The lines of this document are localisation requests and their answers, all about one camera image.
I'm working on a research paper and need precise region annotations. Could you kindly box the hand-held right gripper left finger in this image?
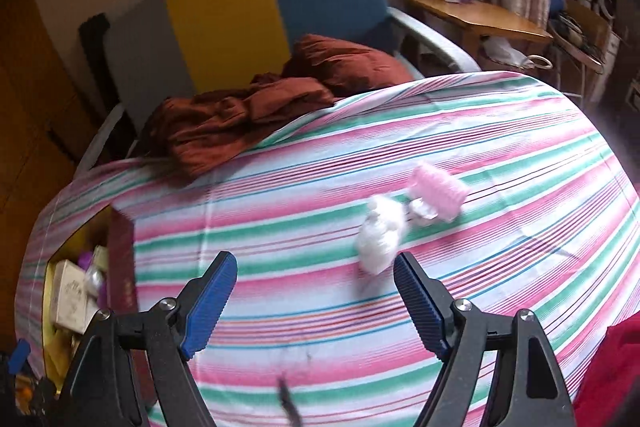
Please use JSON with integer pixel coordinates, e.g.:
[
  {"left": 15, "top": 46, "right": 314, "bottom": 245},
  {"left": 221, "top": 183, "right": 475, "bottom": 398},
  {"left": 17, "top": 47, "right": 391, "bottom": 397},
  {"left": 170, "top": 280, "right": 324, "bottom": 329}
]
[{"left": 57, "top": 251, "right": 239, "bottom": 427}]

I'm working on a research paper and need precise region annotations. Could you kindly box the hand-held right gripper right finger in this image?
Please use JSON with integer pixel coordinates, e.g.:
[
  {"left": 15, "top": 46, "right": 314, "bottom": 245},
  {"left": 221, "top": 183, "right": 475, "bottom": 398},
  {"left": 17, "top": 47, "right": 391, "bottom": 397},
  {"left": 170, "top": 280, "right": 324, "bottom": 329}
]
[{"left": 393, "top": 252, "right": 573, "bottom": 427}]

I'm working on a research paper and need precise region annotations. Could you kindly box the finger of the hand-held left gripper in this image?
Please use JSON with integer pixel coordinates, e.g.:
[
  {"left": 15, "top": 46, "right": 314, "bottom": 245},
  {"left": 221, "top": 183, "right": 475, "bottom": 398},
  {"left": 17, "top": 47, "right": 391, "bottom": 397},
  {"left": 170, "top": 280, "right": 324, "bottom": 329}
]
[{"left": 7, "top": 338, "right": 32, "bottom": 373}]

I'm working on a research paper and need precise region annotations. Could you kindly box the white cardboard box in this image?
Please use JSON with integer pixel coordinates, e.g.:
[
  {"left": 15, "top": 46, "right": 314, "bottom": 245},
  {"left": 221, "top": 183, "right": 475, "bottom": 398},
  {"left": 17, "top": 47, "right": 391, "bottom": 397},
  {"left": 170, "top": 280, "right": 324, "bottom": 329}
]
[{"left": 52, "top": 259, "right": 93, "bottom": 335}]

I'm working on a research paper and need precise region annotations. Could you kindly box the white plastic bag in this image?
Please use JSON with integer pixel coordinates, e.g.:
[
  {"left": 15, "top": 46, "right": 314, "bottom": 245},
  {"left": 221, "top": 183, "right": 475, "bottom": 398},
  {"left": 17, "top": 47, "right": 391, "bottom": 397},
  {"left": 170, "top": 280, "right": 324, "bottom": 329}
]
[
  {"left": 355, "top": 194, "right": 408, "bottom": 275},
  {"left": 85, "top": 267, "right": 107, "bottom": 299}
]

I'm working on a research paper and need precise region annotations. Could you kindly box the gold metal tin box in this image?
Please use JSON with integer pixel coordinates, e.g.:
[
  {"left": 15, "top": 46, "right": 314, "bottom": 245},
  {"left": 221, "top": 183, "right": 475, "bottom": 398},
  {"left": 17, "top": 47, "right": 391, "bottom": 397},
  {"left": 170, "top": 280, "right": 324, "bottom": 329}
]
[{"left": 42, "top": 204, "right": 141, "bottom": 413}]

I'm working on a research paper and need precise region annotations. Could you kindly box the small cream green box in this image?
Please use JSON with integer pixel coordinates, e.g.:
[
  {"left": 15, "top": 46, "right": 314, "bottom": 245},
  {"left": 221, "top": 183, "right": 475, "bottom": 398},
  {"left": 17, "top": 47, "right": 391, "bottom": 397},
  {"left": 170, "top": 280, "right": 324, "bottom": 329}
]
[{"left": 92, "top": 246, "right": 112, "bottom": 279}]

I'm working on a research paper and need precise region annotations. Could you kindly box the pink ribbed soft roll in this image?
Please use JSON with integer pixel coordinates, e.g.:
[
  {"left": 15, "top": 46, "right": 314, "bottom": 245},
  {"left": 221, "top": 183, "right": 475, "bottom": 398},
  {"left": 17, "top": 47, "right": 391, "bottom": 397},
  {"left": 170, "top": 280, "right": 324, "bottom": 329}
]
[{"left": 410, "top": 161, "right": 468, "bottom": 223}]

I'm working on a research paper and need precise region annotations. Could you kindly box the pink green striped tablecloth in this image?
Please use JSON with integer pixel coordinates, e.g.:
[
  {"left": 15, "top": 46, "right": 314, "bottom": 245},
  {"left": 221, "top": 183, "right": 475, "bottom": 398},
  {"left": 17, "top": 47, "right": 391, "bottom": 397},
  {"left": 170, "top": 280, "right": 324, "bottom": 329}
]
[{"left": 15, "top": 71, "right": 640, "bottom": 427}]

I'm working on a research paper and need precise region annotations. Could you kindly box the brown red garment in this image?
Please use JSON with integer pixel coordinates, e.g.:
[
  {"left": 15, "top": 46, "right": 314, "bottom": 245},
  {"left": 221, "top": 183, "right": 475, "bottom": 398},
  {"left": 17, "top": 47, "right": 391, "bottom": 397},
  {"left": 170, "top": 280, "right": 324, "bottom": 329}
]
[{"left": 142, "top": 34, "right": 416, "bottom": 180}]

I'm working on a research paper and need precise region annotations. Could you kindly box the person's red clothing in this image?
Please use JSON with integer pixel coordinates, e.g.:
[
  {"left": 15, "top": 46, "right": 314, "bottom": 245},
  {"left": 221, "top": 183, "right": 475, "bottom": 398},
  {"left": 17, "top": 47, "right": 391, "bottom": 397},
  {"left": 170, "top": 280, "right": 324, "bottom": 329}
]
[{"left": 572, "top": 322, "right": 640, "bottom": 427}]

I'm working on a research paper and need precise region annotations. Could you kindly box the wooden wardrobe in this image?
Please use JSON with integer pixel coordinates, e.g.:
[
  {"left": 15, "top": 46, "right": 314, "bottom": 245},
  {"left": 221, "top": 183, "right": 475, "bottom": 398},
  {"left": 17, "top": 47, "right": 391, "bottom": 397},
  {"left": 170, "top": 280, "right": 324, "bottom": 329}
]
[{"left": 0, "top": 0, "right": 101, "bottom": 343}]

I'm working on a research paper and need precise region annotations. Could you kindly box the white bag under table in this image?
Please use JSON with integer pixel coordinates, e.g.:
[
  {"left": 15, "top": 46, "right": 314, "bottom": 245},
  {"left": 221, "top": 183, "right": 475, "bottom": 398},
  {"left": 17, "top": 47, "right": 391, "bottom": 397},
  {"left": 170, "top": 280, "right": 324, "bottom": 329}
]
[{"left": 482, "top": 34, "right": 526, "bottom": 68}]

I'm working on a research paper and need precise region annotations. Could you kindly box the grey yellow blue chair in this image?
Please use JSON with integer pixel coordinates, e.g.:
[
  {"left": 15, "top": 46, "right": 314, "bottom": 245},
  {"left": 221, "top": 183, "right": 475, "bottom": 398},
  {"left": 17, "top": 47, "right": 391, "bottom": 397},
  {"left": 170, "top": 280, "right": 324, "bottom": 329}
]
[{"left": 75, "top": 0, "right": 483, "bottom": 172}]

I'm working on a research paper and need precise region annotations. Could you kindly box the wooden side table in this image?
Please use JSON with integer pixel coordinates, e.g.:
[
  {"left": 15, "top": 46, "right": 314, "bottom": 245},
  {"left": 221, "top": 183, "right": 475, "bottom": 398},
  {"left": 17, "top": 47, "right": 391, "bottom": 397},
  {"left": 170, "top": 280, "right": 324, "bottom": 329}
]
[{"left": 405, "top": 0, "right": 553, "bottom": 62}]

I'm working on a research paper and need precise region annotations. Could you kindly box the cluttered metal rack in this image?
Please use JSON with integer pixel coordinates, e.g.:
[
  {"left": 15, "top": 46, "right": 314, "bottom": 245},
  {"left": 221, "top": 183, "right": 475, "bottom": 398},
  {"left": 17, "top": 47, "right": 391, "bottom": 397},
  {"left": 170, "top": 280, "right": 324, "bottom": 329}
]
[{"left": 547, "top": 0, "right": 626, "bottom": 102}]

